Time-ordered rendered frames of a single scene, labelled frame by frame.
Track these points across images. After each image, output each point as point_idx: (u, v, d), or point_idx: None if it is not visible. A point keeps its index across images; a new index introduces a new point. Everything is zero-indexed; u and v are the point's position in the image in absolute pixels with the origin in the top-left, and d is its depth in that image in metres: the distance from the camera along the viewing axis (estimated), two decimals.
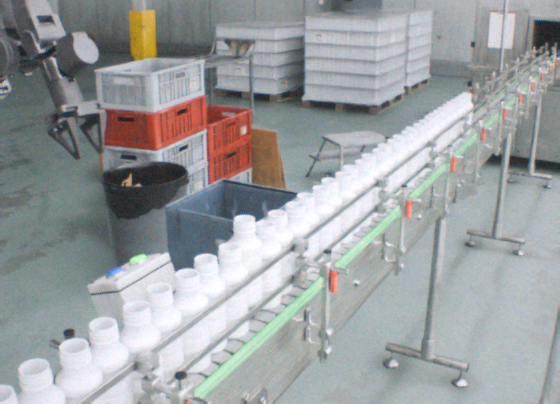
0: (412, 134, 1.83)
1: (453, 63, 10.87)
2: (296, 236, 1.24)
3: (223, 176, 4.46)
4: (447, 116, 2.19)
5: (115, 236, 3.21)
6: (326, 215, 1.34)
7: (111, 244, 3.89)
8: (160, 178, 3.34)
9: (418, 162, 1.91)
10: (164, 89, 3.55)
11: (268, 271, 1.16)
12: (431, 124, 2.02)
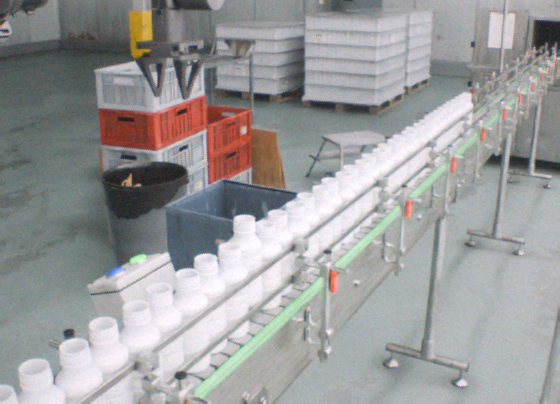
0: (412, 134, 1.83)
1: (453, 63, 10.87)
2: (296, 236, 1.24)
3: (223, 176, 4.46)
4: (447, 116, 2.19)
5: (115, 236, 3.21)
6: (326, 215, 1.34)
7: (111, 244, 3.89)
8: (160, 178, 3.34)
9: (418, 162, 1.91)
10: (164, 89, 3.55)
11: (268, 271, 1.16)
12: (431, 124, 2.02)
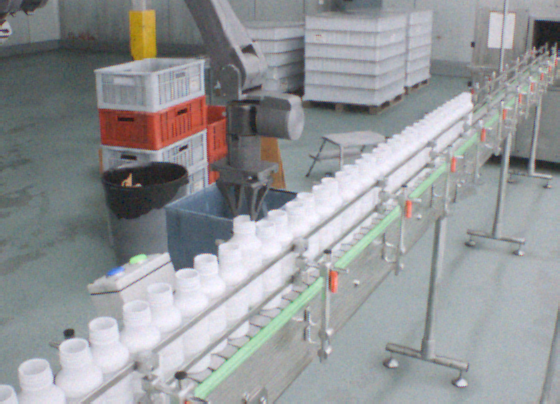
0: (412, 134, 1.83)
1: (453, 63, 10.87)
2: (296, 236, 1.24)
3: None
4: (447, 116, 2.19)
5: (115, 236, 3.21)
6: (326, 215, 1.34)
7: (111, 244, 3.89)
8: (160, 178, 3.34)
9: (418, 162, 1.91)
10: (164, 89, 3.55)
11: (268, 271, 1.16)
12: (431, 124, 2.02)
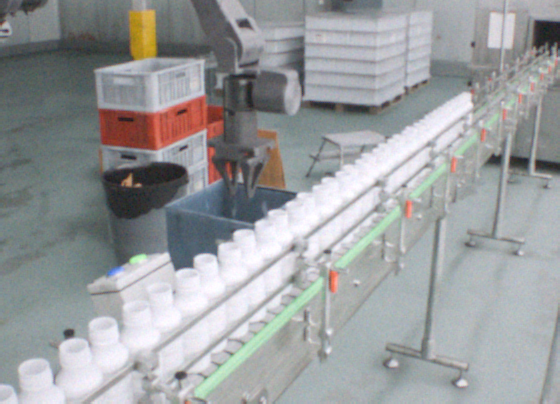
0: (412, 134, 1.83)
1: (453, 63, 10.87)
2: (296, 236, 1.24)
3: None
4: (447, 116, 2.19)
5: (115, 236, 3.21)
6: (326, 215, 1.34)
7: (111, 244, 3.89)
8: (160, 178, 3.34)
9: (418, 162, 1.91)
10: (164, 89, 3.55)
11: (268, 271, 1.16)
12: (431, 124, 2.02)
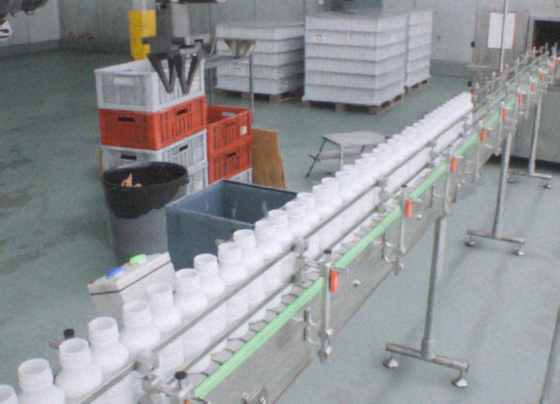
0: (412, 134, 1.83)
1: (453, 63, 10.87)
2: (296, 236, 1.24)
3: (223, 176, 4.46)
4: (447, 116, 2.19)
5: (115, 236, 3.21)
6: (326, 215, 1.34)
7: (111, 244, 3.89)
8: (160, 178, 3.34)
9: (418, 162, 1.91)
10: (164, 89, 3.55)
11: (268, 271, 1.16)
12: (431, 124, 2.02)
